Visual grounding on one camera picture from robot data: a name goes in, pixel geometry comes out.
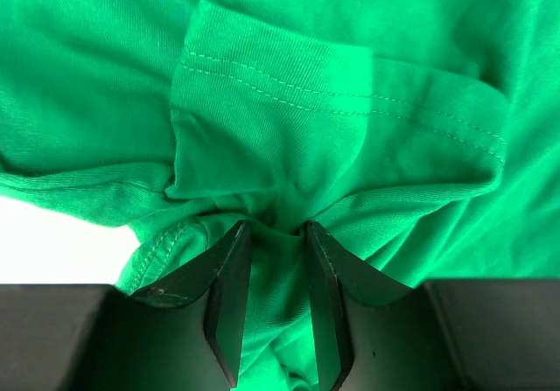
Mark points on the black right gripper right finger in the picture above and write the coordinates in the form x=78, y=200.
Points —
x=373, y=333

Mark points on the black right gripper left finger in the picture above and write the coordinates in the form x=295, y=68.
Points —
x=182, y=332

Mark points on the green t shirt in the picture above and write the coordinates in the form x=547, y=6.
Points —
x=422, y=134

